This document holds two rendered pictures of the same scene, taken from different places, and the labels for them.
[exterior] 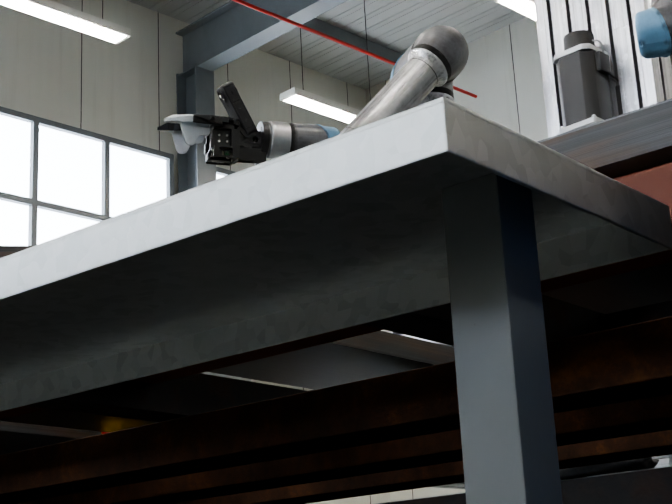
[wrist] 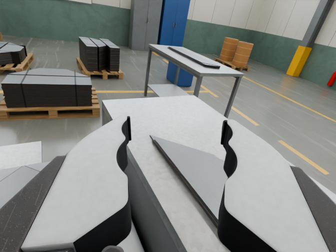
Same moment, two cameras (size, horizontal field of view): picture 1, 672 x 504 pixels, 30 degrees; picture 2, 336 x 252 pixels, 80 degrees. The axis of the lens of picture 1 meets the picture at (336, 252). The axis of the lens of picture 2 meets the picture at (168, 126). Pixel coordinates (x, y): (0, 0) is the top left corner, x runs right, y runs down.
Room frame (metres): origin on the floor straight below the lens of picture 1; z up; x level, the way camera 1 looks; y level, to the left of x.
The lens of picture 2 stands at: (2.29, 0.21, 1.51)
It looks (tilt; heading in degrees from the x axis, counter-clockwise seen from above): 30 degrees down; 107
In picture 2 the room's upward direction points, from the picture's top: 10 degrees clockwise
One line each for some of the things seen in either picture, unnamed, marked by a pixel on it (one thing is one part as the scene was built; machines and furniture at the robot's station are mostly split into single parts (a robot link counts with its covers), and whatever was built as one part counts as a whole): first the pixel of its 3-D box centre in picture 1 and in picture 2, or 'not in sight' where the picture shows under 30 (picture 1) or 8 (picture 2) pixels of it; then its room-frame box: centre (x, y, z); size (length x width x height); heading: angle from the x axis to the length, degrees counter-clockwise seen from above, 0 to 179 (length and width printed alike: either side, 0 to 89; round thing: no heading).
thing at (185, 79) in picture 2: not in sight; (180, 70); (0.89, 4.94, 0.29); 0.61 x 0.43 x 0.57; 135
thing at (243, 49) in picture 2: not in sight; (234, 53); (1.77, 8.69, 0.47); 1.32 x 0.80 x 0.95; 136
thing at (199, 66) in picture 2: not in sight; (183, 85); (1.47, 3.32, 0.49); 1.60 x 0.70 x 0.99; 139
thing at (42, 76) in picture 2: not in sight; (53, 91); (-0.14, 2.24, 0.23); 1.20 x 0.80 x 0.47; 44
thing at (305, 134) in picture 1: (312, 144); not in sight; (2.37, 0.04, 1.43); 0.11 x 0.08 x 0.09; 110
